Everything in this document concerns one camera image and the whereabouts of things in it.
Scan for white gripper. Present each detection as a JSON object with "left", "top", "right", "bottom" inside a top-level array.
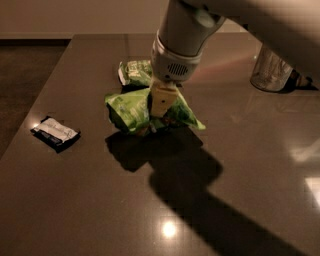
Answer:
[{"left": 150, "top": 32, "right": 201, "bottom": 118}]

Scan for large green rice chip bag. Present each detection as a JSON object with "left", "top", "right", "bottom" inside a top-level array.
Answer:
[{"left": 104, "top": 89, "right": 205, "bottom": 136}]

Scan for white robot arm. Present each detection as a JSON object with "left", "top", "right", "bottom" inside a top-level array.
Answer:
[{"left": 150, "top": 0, "right": 320, "bottom": 117}]

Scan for small green jalapeno chip bag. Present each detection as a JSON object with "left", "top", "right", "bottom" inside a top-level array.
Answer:
[{"left": 118, "top": 60, "right": 152, "bottom": 86}]

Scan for metal mesh cup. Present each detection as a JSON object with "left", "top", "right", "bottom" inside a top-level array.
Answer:
[{"left": 250, "top": 44, "right": 293, "bottom": 92}]

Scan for black and white snack packet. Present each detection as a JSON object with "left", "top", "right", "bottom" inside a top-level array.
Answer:
[{"left": 31, "top": 116, "right": 80, "bottom": 153}]

